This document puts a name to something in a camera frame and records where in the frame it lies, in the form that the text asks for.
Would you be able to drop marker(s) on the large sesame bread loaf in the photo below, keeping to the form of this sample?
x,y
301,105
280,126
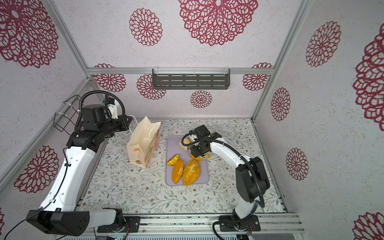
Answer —
x,y
191,172

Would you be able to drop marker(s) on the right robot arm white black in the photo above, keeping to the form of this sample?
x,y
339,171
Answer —
x,y
252,181

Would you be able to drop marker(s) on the orange elongated bread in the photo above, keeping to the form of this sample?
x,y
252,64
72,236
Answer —
x,y
177,171

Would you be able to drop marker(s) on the printed paper bag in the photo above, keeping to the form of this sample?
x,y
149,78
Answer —
x,y
143,142

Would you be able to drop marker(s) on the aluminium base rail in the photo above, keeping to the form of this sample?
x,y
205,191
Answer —
x,y
194,224

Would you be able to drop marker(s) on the black wire wall rack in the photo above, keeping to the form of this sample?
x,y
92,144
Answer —
x,y
65,121

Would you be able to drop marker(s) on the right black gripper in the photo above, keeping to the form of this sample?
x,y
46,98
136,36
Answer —
x,y
194,151

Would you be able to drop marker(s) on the round pale bread bun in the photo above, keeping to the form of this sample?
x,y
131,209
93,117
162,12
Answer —
x,y
183,144

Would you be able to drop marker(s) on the floral table mat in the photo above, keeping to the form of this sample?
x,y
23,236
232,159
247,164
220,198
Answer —
x,y
117,183

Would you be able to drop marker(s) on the grey wall shelf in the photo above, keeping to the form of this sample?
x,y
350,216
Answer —
x,y
168,79

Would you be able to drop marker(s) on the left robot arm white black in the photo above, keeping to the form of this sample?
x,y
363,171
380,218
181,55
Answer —
x,y
57,214

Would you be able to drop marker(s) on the oval golden bread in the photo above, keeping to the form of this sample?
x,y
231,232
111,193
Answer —
x,y
201,157

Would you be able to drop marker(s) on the lavender tray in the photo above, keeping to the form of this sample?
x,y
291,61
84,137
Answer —
x,y
173,149

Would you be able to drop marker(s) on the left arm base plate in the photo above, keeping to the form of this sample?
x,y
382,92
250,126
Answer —
x,y
124,225

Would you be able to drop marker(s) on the small yellow croissant piece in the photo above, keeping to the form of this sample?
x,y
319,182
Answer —
x,y
173,161

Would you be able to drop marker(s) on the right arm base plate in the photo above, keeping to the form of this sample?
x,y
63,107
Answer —
x,y
240,224

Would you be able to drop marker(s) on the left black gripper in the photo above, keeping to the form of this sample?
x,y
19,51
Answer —
x,y
122,119

